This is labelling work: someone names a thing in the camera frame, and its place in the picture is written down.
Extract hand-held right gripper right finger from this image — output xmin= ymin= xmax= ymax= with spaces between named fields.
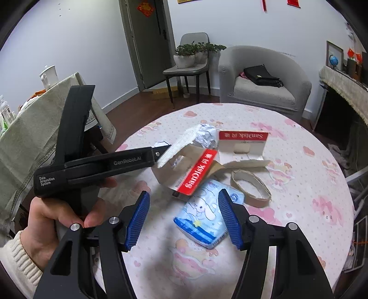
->
xmin=218 ymin=190 xmax=338 ymax=299

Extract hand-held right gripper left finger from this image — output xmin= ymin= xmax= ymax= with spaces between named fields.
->
xmin=33 ymin=190 xmax=150 ymax=299

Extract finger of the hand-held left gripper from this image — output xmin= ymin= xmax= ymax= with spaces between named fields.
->
xmin=151 ymin=144 xmax=172 ymax=165

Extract blue tissue packet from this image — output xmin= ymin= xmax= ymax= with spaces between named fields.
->
xmin=173 ymin=178 xmax=245 ymax=250

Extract torn cardboard package red label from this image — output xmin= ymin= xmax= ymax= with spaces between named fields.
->
xmin=151 ymin=145 xmax=230 ymax=199

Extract silver foil wrapper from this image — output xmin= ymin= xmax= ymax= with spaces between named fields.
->
xmin=191 ymin=124 xmax=219 ymax=150

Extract red and white card package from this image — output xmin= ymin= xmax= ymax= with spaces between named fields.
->
xmin=217 ymin=131 xmax=270 ymax=170

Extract person's left forearm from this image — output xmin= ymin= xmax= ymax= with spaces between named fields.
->
xmin=0 ymin=230 xmax=43 ymax=291

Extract person's left hand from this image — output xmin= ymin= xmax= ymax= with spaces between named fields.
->
xmin=21 ymin=177 xmax=118 ymax=273

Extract cardboard tape roll core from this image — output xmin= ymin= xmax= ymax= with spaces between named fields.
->
xmin=231 ymin=170 xmax=272 ymax=207

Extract flat cardboard box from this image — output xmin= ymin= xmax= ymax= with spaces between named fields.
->
xmin=152 ymin=89 xmax=179 ymax=100

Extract beige tablecloth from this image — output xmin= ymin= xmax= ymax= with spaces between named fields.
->
xmin=0 ymin=72 xmax=117 ymax=239

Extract potted plant large white pot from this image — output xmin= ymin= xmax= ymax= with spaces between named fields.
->
xmin=173 ymin=43 xmax=199 ymax=69

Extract white plastic bottle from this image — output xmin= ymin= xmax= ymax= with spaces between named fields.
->
xmin=0 ymin=96 xmax=16 ymax=135

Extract white lidded mug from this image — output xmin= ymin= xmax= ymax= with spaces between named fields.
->
xmin=39 ymin=65 xmax=59 ymax=89

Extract potted plant small white pot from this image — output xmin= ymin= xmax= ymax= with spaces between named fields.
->
xmin=195 ymin=42 xmax=227 ymax=65

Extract dark grey door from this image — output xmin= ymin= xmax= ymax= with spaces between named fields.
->
xmin=119 ymin=0 xmax=176 ymax=89

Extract grey armchair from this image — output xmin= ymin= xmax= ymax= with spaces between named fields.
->
xmin=218 ymin=45 xmax=312 ymax=123

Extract grey dining chair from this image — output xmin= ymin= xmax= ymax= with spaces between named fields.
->
xmin=163 ymin=32 xmax=212 ymax=108

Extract black handbag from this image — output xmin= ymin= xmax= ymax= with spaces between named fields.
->
xmin=243 ymin=65 xmax=284 ymax=87

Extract red door decoration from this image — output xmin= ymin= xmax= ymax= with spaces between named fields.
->
xmin=137 ymin=2 xmax=154 ymax=18

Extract cream lace cloth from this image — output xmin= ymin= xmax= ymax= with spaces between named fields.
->
xmin=319 ymin=66 xmax=368 ymax=125

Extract small red flags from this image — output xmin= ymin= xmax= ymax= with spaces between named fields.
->
xmin=348 ymin=48 xmax=363 ymax=63

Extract picture frame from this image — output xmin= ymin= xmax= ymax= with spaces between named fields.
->
xmin=326 ymin=41 xmax=344 ymax=71

